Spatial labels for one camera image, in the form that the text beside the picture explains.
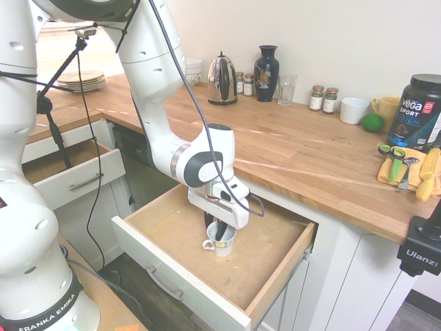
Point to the yellow mug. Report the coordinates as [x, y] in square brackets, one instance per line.
[391, 110]

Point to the white cup with yellow band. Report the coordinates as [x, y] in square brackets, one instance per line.
[222, 246]

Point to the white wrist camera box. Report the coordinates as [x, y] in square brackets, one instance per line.
[234, 193]

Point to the small open wooden drawer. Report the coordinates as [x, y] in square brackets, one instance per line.
[58, 189]

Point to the plain white cup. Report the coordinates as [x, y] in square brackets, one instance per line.
[353, 112]

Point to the black camera stand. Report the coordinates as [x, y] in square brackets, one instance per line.
[44, 105]

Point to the black Ulanzi camera mount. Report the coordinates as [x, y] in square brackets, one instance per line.
[418, 248]

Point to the black Vega protein tub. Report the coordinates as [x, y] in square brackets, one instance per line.
[417, 113]

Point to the clear glass tumbler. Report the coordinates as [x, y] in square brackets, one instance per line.
[287, 91]

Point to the stainless steel kettle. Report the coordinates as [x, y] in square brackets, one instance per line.
[220, 79]

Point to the white kitchen cabinet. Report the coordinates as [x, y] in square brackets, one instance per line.
[344, 248]

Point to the yellow sheathed knife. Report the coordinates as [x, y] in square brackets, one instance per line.
[429, 169]

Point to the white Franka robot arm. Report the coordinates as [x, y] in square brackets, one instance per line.
[151, 69]

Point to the grey webcam on stand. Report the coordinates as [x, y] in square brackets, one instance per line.
[86, 32]

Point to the brown-lid spice jar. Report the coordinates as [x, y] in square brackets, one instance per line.
[316, 100]
[330, 102]

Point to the stack of cream plates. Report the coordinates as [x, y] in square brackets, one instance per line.
[82, 81]

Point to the dark blue floral vase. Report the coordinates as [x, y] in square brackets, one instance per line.
[266, 76]

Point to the yellow cloth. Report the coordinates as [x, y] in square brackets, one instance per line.
[384, 172]

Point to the large open wooden drawer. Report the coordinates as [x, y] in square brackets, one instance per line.
[248, 262]

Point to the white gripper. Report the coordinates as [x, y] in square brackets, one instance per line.
[213, 208]

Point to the green lime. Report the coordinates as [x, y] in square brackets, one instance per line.
[372, 123]

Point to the stainless steel dishwasher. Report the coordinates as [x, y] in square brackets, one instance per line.
[132, 172]

